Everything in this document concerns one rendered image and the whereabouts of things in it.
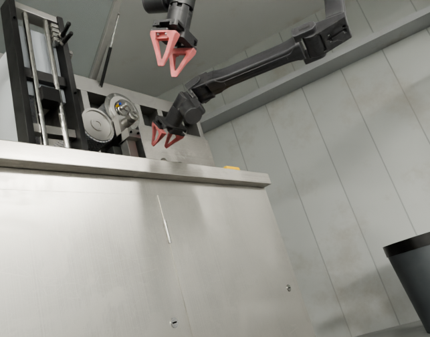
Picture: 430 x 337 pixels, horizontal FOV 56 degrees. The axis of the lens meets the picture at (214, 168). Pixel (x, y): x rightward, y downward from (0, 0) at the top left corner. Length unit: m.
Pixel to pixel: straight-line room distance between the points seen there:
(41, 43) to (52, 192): 0.58
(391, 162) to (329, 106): 0.77
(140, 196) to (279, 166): 3.10
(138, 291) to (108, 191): 0.22
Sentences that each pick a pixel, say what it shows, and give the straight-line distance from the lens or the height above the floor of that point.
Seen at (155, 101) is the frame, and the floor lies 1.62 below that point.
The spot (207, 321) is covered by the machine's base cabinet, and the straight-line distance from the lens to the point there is 0.99.
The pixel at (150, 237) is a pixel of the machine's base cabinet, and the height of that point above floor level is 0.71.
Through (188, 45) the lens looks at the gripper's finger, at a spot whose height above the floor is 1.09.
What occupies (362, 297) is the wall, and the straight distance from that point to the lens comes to 3.79.
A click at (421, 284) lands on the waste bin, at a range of 2.99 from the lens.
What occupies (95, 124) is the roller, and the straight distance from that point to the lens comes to 1.36.
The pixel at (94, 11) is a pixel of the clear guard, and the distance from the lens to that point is 1.96.
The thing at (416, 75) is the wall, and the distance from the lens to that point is 4.09.
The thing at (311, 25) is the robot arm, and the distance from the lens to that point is 1.22.
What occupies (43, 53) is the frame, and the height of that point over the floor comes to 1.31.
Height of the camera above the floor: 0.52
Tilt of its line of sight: 19 degrees up
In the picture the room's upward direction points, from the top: 17 degrees counter-clockwise
